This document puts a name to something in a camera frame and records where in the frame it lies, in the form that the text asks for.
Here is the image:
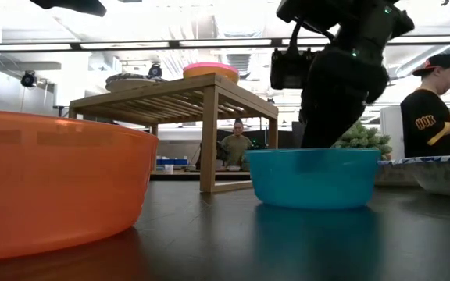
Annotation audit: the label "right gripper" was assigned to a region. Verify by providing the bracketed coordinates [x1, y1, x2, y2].
[298, 42, 390, 149]

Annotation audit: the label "pink plastic bowl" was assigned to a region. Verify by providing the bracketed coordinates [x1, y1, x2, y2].
[182, 62, 241, 73]

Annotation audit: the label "white pillar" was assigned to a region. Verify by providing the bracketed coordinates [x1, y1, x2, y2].
[379, 105, 405, 158]

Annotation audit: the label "black ceiling camera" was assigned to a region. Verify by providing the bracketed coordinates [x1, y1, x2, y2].
[147, 62, 164, 79]
[20, 70, 38, 88]

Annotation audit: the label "long ceiling light strip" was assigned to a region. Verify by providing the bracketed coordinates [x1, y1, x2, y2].
[0, 34, 450, 54]

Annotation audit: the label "blue storage bins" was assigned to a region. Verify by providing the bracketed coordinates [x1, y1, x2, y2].
[155, 157, 190, 166]

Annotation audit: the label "person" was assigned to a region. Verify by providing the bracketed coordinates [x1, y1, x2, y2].
[220, 118, 254, 172]
[399, 53, 450, 158]

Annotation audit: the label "green plant in patterned pot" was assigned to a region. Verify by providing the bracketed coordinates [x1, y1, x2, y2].
[331, 120, 394, 162]

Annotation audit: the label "orange plastic bowl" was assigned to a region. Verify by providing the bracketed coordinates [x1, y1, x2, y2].
[0, 108, 160, 263]

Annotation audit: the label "wooden slatted shelf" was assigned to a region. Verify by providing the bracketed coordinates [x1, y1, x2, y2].
[68, 73, 280, 194]

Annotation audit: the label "teal plastic bowl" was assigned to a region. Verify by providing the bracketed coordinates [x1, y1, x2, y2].
[245, 148, 383, 210]

